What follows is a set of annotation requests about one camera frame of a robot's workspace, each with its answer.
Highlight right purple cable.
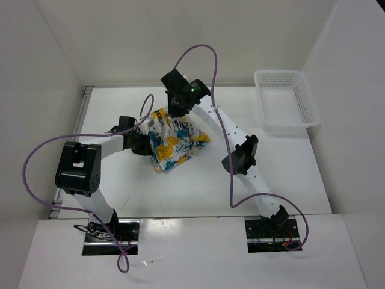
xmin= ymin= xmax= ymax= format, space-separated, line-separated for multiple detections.
xmin=173 ymin=44 xmax=311 ymax=252

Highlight purple cable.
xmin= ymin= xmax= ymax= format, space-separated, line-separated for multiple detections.
xmin=173 ymin=44 xmax=311 ymax=252
xmin=22 ymin=93 xmax=156 ymax=273

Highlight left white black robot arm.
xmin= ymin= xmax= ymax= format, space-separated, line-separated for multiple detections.
xmin=55 ymin=116 xmax=152 ymax=241

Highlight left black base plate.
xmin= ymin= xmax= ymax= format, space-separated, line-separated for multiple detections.
xmin=82 ymin=218 xmax=141 ymax=256

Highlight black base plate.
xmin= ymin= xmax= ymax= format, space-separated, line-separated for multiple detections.
xmin=244 ymin=217 xmax=301 ymax=253
xmin=82 ymin=218 xmax=141 ymax=256

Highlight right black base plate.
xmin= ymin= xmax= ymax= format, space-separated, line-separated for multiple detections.
xmin=244 ymin=217 xmax=301 ymax=253

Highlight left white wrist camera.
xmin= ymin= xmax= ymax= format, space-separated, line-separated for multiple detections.
xmin=139 ymin=118 xmax=153 ymax=135

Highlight white teal yellow patterned shorts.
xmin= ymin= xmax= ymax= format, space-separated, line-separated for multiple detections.
xmin=149 ymin=108 xmax=211 ymax=173

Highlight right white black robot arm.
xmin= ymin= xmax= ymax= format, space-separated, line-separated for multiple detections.
xmin=161 ymin=69 xmax=289 ymax=237

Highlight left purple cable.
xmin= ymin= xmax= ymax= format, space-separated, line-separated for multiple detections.
xmin=22 ymin=93 xmax=156 ymax=273

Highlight white perforated plastic basket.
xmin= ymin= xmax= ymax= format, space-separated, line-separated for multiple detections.
xmin=254 ymin=70 xmax=321 ymax=132

